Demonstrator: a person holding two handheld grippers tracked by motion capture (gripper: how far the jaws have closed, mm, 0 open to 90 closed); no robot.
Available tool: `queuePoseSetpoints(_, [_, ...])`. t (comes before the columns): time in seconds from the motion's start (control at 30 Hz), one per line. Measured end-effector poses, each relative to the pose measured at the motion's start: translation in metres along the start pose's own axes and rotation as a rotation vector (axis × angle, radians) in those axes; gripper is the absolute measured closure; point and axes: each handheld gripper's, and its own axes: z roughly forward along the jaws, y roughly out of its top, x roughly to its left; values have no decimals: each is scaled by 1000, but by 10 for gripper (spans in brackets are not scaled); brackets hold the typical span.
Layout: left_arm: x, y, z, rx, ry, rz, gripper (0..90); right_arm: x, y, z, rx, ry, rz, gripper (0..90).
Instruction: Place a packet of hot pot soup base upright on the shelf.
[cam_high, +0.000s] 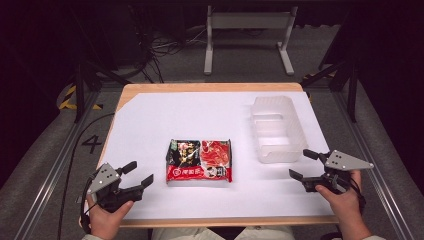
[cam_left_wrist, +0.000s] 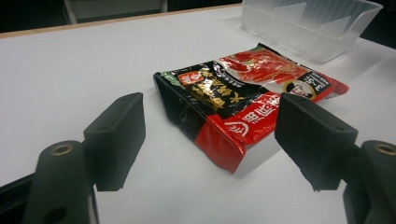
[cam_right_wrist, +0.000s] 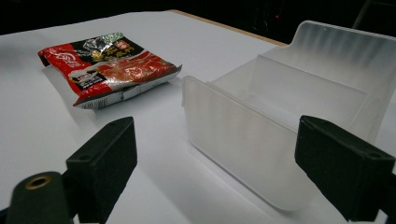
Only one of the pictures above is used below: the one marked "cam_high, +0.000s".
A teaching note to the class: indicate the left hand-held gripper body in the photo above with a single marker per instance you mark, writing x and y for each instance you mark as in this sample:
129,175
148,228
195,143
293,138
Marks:
105,180

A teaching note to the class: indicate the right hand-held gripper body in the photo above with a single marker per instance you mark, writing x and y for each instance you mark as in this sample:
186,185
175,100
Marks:
345,162

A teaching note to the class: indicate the translucent plastic storage bin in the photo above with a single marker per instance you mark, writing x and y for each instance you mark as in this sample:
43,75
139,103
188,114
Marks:
278,128

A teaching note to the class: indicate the red black instant noodle packet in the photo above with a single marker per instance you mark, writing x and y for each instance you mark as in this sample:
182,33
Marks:
199,161

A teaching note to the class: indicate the person's left hand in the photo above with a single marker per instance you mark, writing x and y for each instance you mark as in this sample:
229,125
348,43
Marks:
106,218

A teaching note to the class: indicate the person's right hand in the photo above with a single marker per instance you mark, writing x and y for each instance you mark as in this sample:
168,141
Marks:
345,203

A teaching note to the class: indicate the black tripod stand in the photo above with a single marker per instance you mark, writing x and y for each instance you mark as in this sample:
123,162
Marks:
351,96
79,93

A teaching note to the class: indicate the person's light trousers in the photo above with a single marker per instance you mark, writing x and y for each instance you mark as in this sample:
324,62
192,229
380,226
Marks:
206,234

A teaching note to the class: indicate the white table sheet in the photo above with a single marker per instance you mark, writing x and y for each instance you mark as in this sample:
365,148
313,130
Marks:
200,113

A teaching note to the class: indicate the yellow black hazard tape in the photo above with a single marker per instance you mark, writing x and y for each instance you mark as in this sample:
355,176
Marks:
65,101

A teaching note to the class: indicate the aluminium floor rail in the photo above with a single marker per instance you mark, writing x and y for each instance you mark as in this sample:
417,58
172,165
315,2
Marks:
50,180
376,181

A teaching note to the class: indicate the white metal stand frame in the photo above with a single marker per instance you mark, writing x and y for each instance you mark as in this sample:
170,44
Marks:
250,20

